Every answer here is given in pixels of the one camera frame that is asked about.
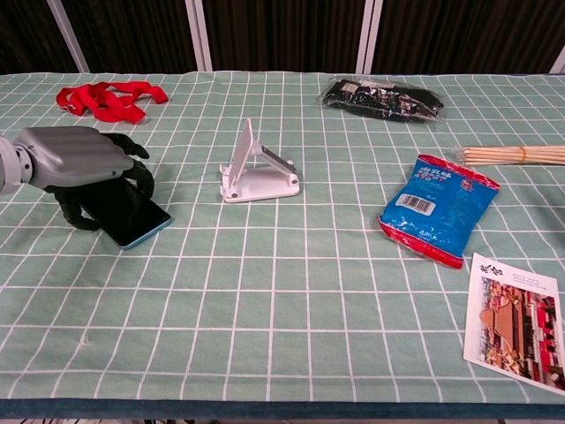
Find palace picture postcard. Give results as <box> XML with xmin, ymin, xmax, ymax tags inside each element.
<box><xmin>462</xmin><ymin>252</ymin><xmax>565</xmax><ymax>397</ymax></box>

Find bundle of wooden sticks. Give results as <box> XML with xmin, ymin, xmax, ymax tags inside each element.
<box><xmin>454</xmin><ymin>144</ymin><xmax>565</xmax><ymax>167</ymax></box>

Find green checked tablecloth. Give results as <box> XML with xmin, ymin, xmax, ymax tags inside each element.
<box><xmin>0</xmin><ymin>71</ymin><xmax>565</xmax><ymax>420</ymax></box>

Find black smartphone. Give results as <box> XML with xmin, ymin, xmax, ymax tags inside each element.
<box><xmin>81</xmin><ymin>178</ymin><xmax>172</xmax><ymax>251</ymax></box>

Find blue snack bag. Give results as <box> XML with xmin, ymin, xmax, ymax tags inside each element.
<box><xmin>376</xmin><ymin>153</ymin><xmax>502</xmax><ymax>270</ymax></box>

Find black gloves in plastic bag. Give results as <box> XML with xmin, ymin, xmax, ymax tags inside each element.
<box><xmin>318</xmin><ymin>77</ymin><xmax>446</xmax><ymax>125</ymax></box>

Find red lanyard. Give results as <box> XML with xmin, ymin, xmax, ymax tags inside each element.
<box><xmin>56</xmin><ymin>81</ymin><xmax>170</xmax><ymax>123</ymax></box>

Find white folding phone stand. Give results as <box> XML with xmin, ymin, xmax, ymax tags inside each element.
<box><xmin>219</xmin><ymin>117</ymin><xmax>304</xmax><ymax>204</ymax></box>

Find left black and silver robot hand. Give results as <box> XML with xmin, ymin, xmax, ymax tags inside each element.
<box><xmin>12</xmin><ymin>126</ymin><xmax>155</xmax><ymax>231</ymax></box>

